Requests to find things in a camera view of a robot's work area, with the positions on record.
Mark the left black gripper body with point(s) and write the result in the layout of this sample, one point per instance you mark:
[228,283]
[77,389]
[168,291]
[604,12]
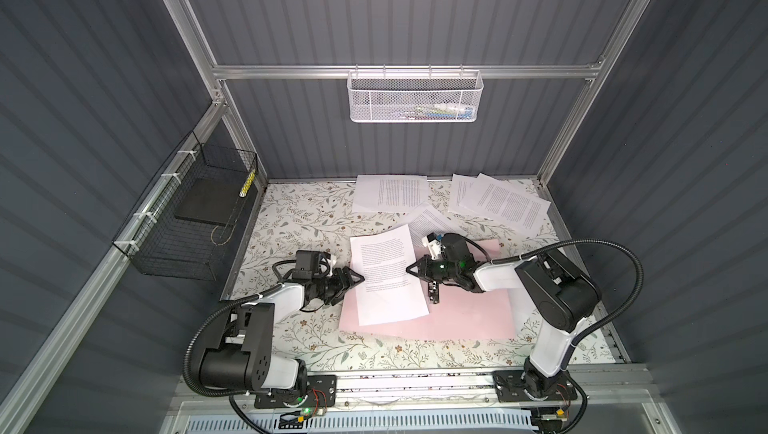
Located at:
[326,287]

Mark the markers in white basket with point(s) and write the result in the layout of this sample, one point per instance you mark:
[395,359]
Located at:
[429,112]

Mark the aluminium front rail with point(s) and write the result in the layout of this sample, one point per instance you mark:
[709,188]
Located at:
[475,387]

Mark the yellow marker pen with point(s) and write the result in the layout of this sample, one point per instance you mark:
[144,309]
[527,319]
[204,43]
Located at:
[243,192]

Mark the printed sheet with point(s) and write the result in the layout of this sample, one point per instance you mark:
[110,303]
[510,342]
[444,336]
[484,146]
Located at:
[389,193]
[426,219]
[507,204]
[388,293]
[460,186]

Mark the white sheet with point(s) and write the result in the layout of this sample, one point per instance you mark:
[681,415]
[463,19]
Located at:
[522,307]

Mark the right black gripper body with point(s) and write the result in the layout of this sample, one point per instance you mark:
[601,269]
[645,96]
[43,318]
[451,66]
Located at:
[441,270]

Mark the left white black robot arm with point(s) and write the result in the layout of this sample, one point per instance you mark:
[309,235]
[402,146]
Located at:
[232,351]

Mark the black wire basket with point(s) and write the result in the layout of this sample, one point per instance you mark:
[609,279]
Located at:
[158,244]

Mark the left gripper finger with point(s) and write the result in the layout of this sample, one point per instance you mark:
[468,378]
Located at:
[334,294]
[346,278]

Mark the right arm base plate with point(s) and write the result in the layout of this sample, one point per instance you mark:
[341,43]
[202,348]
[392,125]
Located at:
[522,385]

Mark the pink paper folder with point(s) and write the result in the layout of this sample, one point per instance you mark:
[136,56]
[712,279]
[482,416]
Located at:
[458,315]

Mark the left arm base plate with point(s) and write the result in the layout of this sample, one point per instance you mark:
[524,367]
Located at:
[308,391]

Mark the metal folder clip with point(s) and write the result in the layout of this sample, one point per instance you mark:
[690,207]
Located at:
[433,292]

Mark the white wire mesh basket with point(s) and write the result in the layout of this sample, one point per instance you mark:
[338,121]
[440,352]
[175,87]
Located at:
[374,94]

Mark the black flat pad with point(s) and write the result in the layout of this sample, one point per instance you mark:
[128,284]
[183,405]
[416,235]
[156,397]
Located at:
[209,201]

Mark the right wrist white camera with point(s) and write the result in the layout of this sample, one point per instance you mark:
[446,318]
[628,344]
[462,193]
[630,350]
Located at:
[433,244]

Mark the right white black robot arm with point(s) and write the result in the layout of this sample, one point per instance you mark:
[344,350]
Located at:
[560,291]

